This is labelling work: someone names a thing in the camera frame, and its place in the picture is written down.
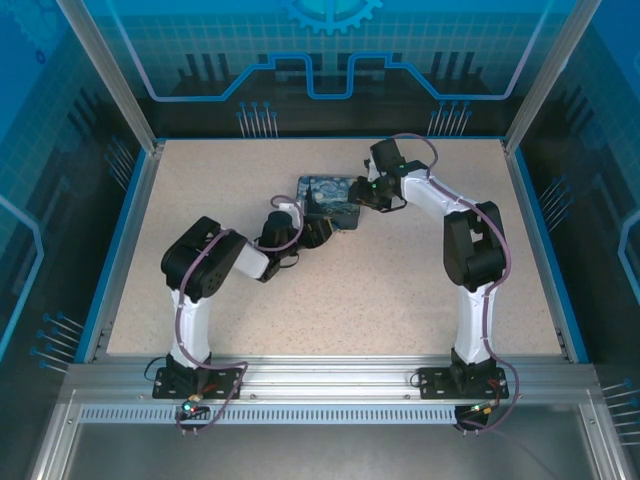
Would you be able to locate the starry night print tin box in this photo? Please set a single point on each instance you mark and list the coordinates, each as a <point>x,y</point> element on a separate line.
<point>330,197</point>

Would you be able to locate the aluminium upright post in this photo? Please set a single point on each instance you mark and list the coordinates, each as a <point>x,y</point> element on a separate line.
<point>547,80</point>
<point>115,80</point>

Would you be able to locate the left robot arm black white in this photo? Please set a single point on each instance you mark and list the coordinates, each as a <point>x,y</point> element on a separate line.
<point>200,260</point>

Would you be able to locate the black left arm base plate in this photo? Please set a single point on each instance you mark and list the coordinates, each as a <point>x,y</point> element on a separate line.
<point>225,385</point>

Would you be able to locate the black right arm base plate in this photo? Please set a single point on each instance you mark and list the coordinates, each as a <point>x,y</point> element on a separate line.
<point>435,384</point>

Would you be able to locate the aluminium side rail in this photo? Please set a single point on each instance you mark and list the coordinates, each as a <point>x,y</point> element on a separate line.
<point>137,215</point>
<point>520,200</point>

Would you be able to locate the small LED circuit board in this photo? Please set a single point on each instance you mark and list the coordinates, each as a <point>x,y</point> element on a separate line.
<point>481,410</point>
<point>191,407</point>

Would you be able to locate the aluminium front rail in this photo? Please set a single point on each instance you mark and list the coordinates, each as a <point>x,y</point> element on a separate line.
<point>325,372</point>

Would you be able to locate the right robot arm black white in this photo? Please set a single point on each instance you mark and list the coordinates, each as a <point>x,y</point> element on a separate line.
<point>475,245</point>

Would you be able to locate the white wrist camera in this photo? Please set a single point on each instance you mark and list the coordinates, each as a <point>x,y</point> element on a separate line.
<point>292,210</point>
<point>370,170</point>

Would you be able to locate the grey metal panel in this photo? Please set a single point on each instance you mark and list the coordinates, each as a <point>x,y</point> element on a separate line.
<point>325,452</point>

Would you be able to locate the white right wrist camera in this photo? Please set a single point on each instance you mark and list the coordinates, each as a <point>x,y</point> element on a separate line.
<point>370,170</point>

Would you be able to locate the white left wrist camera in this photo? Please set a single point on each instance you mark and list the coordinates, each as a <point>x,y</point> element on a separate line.
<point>292,210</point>

